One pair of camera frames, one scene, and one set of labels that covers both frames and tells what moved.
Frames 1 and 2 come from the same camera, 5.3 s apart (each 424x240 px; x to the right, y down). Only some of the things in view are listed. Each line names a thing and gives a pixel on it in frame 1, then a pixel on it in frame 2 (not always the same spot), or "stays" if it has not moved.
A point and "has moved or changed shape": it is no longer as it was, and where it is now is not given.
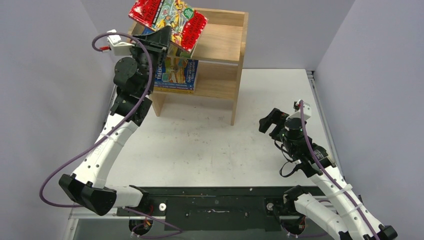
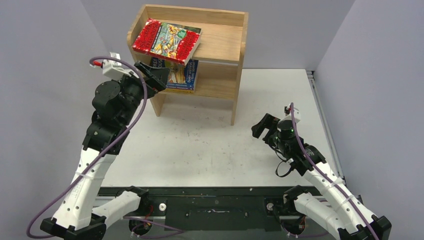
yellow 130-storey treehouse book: x=174 y=90 stays
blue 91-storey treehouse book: x=176 y=73 stays
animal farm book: x=174 y=50 to x=194 y=30
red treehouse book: x=187 y=24 has moved or changed shape
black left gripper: x=157 y=42 to x=159 y=78
